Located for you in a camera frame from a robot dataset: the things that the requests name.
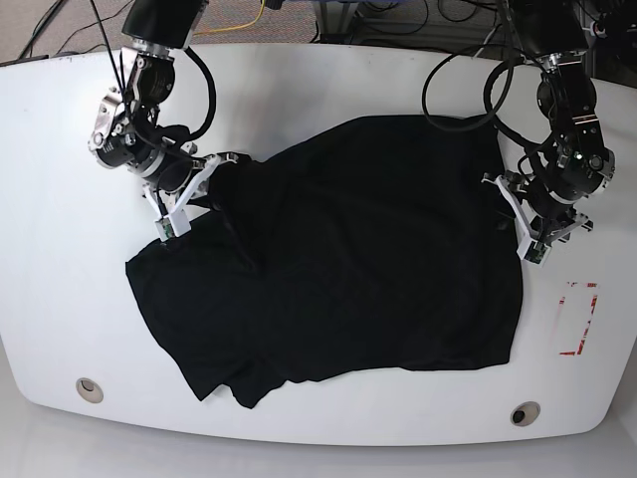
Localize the table cable grommet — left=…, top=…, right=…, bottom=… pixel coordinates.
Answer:
left=511, top=401, right=541, bottom=427
left=76, top=377, right=104, bottom=404

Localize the left table cable grommet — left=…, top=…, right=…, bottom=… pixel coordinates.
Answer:
left=76, top=377, right=104, bottom=404

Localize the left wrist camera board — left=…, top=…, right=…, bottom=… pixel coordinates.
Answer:
left=524, top=242, right=550, bottom=266

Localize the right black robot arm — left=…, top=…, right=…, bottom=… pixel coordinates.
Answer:
left=89, top=1, right=250, bottom=241

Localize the red tape rectangle marking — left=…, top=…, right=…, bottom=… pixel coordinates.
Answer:
left=552, top=282, right=600, bottom=357

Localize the black cable on floor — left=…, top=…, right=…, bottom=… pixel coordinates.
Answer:
left=19, top=0, right=135, bottom=59

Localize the black t-shirt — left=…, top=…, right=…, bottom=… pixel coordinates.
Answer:
left=125, top=116, right=524, bottom=408

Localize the right table cable grommet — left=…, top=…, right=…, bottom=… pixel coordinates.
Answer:
left=511, top=401, right=541, bottom=427

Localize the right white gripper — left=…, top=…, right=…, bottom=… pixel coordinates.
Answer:
left=142, top=151, right=252, bottom=234

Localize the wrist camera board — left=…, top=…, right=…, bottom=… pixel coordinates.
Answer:
left=155, top=218, right=176, bottom=242
left=524, top=242, right=550, bottom=266

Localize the yellow cable on floor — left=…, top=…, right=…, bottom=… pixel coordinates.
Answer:
left=191, top=0, right=264, bottom=37

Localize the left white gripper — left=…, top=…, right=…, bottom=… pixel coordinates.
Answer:
left=482, top=171, right=592, bottom=261

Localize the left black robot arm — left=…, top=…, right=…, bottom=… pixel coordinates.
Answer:
left=463, top=1, right=615, bottom=265

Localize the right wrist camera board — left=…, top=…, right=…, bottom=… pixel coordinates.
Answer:
left=155, top=218, right=176, bottom=242

